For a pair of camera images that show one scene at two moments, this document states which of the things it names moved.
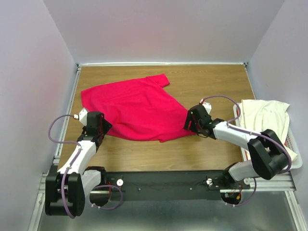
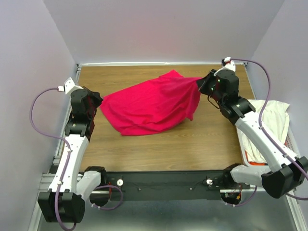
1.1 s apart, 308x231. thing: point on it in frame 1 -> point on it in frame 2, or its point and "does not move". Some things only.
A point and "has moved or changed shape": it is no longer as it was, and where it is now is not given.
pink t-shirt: [139, 109] has moved or changed shape
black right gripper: [189, 117] -> [202, 83]
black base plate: [130, 185] does not move
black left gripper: [107, 125] -> [96, 95]
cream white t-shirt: [257, 115] does not move
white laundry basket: [290, 142] does not move
